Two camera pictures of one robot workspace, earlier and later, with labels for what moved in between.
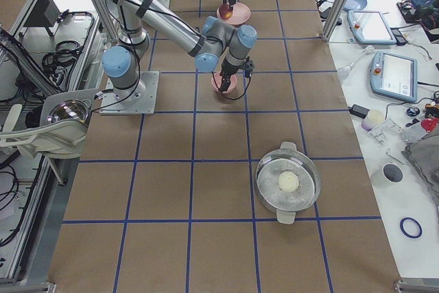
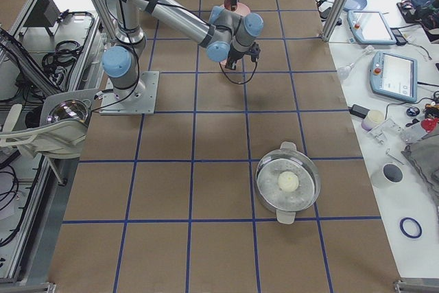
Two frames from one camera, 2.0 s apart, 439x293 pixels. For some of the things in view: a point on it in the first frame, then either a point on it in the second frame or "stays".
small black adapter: x=358 y=110 stays
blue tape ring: x=407 y=235 stays
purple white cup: x=372 y=119 stays
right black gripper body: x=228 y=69 → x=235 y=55
